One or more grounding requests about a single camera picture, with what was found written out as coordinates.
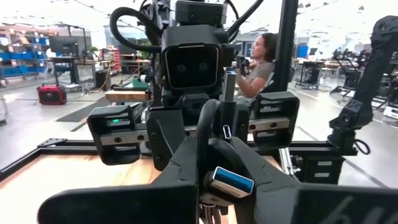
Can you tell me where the black computer monitor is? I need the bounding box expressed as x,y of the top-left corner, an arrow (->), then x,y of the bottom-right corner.
49,36 -> 79,54

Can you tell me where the red and black box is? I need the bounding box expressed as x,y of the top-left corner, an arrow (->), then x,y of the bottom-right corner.
36,83 -> 68,106

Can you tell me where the black floor mat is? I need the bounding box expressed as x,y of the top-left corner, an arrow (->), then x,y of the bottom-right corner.
55,96 -> 111,124

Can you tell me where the black waste bin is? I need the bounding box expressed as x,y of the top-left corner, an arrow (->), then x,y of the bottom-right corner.
95,70 -> 112,91

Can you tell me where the shelving with blue bins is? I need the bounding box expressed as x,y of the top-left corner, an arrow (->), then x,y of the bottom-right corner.
0,24 -> 50,82

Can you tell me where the green box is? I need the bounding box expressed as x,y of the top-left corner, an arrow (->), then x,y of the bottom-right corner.
130,76 -> 150,91

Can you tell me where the black handheld device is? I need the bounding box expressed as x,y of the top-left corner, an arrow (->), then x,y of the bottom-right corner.
235,55 -> 251,75

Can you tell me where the wooden slab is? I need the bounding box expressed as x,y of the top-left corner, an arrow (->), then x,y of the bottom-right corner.
104,89 -> 150,103

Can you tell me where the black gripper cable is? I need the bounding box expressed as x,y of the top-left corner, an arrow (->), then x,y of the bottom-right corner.
109,6 -> 162,53
226,0 -> 265,43

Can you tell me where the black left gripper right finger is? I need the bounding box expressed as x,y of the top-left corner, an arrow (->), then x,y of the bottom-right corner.
231,136 -> 398,224

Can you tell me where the person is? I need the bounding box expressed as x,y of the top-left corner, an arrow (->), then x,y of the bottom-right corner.
234,32 -> 279,102

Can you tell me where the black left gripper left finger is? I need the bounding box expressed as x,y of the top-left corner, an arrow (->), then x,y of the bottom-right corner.
37,136 -> 200,224

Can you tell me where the black table frame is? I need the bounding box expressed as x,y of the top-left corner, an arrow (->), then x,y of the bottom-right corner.
0,138 -> 358,183

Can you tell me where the black vertical frame post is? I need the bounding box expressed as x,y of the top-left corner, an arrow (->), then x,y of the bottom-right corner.
273,0 -> 299,94

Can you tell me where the black frame desk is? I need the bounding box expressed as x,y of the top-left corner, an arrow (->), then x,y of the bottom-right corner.
49,55 -> 113,86

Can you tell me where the black USB cable bundle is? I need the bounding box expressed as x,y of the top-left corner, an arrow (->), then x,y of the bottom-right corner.
195,70 -> 256,224

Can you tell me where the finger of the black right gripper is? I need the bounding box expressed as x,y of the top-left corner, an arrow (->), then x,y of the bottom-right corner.
232,105 -> 252,146
146,108 -> 188,172

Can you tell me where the background robot workstation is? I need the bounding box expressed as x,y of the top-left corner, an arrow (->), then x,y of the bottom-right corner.
295,46 -> 368,94

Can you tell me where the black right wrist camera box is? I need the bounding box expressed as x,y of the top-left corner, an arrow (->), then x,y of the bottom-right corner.
161,24 -> 224,91

